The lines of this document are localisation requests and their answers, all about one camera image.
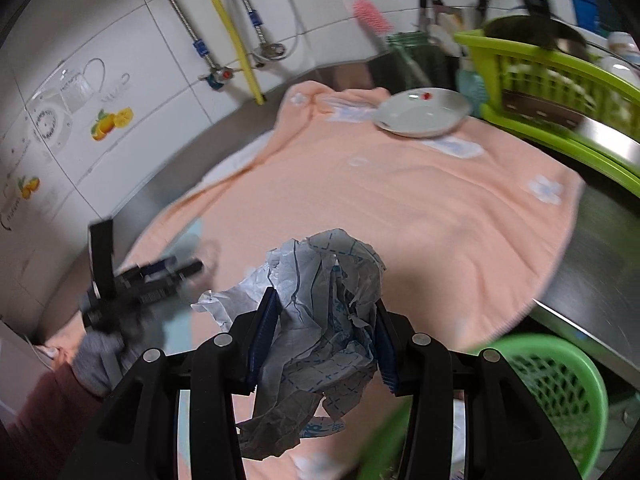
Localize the blue container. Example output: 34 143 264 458
570 0 608 31

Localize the green dish rack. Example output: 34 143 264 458
452 17 640 183

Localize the braided metal hose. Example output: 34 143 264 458
220 0 266 46
140 0 216 68

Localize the green utensil holder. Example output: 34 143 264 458
387 31 458 91

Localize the black wok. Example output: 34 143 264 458
482 0 588 52

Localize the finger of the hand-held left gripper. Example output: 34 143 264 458
131 256 179 277
150 259 205 291

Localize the person's left forearm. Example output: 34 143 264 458
0 360 106 443

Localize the yellow hose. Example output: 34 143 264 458
201 0 266 106

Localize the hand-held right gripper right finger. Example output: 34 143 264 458
372 300 583 480

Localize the teal bottle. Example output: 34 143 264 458
457 67 488 111

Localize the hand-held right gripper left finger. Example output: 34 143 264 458
65 287 281 480

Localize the person's left hand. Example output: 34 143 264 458
70 320 132 398

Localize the white paper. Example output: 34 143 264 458
192 227 388 461

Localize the green plastic basket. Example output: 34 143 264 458
357 332 611 480

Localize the white plate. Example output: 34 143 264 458
374 87 473 138

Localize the stack of white bowls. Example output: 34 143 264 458
597 30 640 81

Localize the peach blanket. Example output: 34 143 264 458
37 80 586 480

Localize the cleaver with wooden handle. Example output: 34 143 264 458
500 87 640 161

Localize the water valve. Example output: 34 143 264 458
192 40 236 92
247 10 287 68

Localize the pink bottle brush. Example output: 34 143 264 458
352 0 431 86

